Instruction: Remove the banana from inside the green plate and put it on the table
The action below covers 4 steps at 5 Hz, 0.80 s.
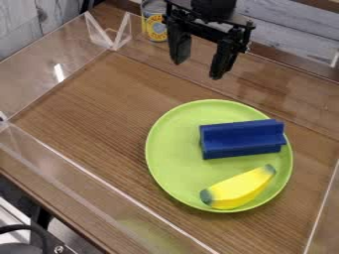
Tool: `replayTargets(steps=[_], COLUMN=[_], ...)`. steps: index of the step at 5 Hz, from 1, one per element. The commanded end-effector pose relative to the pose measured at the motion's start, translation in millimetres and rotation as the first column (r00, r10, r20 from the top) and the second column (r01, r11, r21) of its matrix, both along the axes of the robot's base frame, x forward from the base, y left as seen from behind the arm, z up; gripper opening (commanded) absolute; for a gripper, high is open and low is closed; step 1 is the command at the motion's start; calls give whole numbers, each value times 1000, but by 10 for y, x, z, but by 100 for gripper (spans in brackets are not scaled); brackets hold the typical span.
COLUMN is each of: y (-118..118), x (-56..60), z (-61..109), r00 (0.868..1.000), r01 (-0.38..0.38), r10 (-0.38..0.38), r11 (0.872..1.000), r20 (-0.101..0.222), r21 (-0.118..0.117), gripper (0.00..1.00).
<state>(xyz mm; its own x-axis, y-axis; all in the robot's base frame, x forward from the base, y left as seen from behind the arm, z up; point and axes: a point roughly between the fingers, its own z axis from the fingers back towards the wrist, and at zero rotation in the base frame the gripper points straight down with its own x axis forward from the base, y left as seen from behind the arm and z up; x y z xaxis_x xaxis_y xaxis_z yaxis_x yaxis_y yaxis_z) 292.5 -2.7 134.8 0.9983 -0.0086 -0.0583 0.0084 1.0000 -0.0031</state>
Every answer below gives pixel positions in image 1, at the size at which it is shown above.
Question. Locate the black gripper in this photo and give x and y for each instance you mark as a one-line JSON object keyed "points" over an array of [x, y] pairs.
{"points": [[210, 19]]}

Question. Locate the yellow toy banana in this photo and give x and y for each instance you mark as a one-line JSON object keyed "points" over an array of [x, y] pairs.
{"points": [[238, 190]]}

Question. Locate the blue plastic block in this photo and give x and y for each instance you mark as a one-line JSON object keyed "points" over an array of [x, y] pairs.
{"points": [[242, 138]]}

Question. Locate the clear acrylic corner bracket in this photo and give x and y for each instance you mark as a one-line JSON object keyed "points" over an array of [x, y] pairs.
{"points": [[109, 38]]}

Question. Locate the clear acrylic enclosure wall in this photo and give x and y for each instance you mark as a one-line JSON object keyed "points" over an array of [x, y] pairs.
{"points": [[122, 225]]}

